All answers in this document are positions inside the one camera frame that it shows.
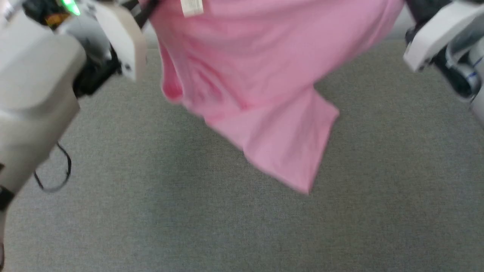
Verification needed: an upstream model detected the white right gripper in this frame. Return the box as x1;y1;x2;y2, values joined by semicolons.
402;0;484;73

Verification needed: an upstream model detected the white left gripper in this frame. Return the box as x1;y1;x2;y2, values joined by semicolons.
81;0;160;82

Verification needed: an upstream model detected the pink cloth garment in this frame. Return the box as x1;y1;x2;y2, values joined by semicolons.
138;0;405;195

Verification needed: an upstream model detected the grey-green fabric sofa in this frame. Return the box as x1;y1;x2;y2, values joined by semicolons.
0;38;484;272

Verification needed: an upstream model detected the teal-plug left gripper cable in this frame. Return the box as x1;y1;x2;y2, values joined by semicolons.
33;141;73;193

